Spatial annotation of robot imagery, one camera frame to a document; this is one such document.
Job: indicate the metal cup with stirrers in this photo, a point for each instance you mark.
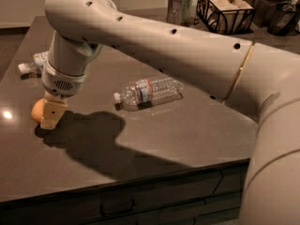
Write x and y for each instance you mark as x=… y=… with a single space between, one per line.
x=178 y=12

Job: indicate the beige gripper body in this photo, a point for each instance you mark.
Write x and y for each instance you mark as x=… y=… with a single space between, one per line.
x=61 y=83

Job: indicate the dark cabinet drawers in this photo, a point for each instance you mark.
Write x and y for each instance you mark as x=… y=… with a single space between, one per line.
x=206 y=196

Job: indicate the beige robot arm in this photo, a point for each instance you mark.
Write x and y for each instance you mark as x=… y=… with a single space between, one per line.
x=259 y=81

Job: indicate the white labelled plastic bottle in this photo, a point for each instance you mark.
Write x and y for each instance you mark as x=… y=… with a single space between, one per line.
x=36 y=65

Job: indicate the orange fruit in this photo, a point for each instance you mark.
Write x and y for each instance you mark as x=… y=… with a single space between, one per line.
x=37 y=111

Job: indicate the dark glass jar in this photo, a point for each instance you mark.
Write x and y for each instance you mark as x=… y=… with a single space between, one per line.
x=284 y=20

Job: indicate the black wire napkin basket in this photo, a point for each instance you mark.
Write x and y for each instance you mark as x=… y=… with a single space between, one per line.
x=227 y=17

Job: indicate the clear plastic water bottle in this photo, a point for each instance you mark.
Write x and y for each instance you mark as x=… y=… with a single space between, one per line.
x=148 y=90

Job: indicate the dark box with snacks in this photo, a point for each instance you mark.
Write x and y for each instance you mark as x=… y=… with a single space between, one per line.
x=264 y=0

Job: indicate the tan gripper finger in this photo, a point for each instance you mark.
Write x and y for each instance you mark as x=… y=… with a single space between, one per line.
x=53 y=109

